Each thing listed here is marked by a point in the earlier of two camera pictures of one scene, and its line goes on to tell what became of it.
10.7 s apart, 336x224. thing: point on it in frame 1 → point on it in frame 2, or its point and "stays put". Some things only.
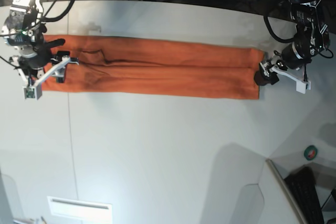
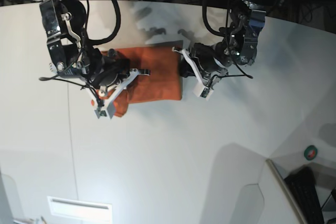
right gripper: [311, 38] → [239, 46]
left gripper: [23, 30] → [64, 23]
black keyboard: [302, 183] stays put
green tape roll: [310, 152] stays put
